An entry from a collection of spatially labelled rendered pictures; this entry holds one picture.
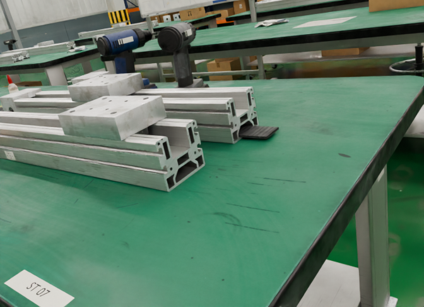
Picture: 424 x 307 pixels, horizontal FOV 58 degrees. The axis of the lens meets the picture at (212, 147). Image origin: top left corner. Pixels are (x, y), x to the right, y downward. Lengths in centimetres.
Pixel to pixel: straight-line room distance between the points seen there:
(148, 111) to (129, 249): 26
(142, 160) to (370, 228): 61
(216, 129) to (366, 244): 50
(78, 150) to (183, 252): 35
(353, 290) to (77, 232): 84
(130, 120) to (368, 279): 75
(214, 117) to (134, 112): 17
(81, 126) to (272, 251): 40
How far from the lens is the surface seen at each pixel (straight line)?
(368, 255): 107
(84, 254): 53
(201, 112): 77
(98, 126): 66
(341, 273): 127
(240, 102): 78
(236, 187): 58
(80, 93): 102
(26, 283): 53
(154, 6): 456
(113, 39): 119
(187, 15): 565
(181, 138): 64
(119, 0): 940
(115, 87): 94
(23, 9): 1400
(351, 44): 209
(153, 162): 60
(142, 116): 65
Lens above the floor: 105
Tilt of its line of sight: 21 degrees down
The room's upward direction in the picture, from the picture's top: 12 degrees counter-clockwise
